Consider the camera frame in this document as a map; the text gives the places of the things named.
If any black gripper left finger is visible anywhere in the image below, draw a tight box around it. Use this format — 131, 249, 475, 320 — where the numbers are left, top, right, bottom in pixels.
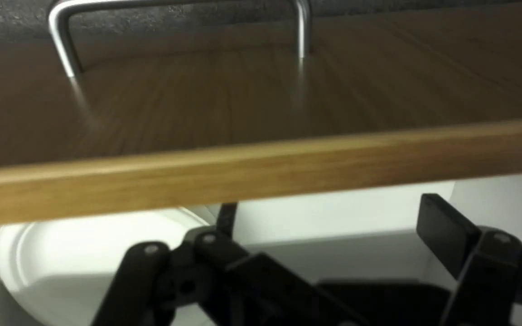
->
91, 202, 367, 326

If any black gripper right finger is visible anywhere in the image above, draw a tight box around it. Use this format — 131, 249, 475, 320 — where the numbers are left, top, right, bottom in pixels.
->
417, 192, 522, 326

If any wooden front drawer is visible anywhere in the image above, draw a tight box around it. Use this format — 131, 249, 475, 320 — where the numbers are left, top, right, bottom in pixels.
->
0, 0, 522, 326

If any silver drawer handle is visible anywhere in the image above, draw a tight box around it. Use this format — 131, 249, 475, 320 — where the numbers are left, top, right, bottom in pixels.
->
48, 0, 312, 83

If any white paper plate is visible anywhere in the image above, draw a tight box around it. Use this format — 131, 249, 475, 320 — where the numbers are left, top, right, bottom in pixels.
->
0, 204, 227, 326

